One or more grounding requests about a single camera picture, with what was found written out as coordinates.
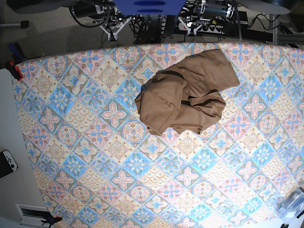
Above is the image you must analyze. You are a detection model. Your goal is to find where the black clamp at bottom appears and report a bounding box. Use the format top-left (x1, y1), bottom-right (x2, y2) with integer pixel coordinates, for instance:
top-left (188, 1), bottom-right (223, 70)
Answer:
top-left (41, 216), bottom-right (62, 226)

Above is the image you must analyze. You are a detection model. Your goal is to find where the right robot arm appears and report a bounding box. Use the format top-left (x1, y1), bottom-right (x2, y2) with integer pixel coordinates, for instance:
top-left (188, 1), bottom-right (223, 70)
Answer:
top-left (68, 0), bottom-right (131, 29)

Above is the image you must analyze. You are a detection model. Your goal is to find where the patterned tablecloth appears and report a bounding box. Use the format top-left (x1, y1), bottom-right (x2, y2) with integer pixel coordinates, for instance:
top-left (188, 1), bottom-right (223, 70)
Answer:
top-left (13, 43), bottom-right (304, 228)

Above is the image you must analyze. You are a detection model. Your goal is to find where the brown t-shirt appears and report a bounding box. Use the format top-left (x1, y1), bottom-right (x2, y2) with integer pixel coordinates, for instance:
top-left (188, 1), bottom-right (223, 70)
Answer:
top-left (135, 49), bottom-right (240, 136)

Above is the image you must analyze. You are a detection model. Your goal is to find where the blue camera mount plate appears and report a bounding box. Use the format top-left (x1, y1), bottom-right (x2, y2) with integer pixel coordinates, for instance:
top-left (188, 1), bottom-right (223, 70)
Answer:
top-left (113, 0), bottom-right (186, 15)

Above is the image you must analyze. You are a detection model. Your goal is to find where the white floor vent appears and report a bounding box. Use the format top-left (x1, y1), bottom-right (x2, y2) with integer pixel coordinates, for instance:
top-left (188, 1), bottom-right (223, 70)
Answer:
top-left (16, 204), bottom-right (51, 228)

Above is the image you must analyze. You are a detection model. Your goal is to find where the clear plastic box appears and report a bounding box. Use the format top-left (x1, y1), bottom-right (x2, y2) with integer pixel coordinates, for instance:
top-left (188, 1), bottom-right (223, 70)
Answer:
top-left (275, 187), bottom-right (304, 224)

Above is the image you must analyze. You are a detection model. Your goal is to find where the white power strip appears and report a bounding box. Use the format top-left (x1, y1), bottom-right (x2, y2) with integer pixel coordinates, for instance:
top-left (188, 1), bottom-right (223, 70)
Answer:
top-left (177, 17), bottom-right (224, 36)

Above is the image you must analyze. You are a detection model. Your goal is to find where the red and black clamp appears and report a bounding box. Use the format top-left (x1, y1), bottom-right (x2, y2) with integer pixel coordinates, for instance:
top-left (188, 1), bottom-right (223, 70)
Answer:
top-left (5, 61), bottom-right (23, 81)

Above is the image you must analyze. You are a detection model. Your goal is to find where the game console with white controller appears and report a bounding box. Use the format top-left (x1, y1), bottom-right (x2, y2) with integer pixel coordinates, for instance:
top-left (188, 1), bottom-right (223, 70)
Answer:
top-left (0, 150), bottom-right (18, 178)

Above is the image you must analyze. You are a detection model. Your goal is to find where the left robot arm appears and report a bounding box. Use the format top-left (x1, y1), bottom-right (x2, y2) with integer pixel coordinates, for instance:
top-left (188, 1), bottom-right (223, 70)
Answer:
top-left (180, 0), bottom-right (234, 18)

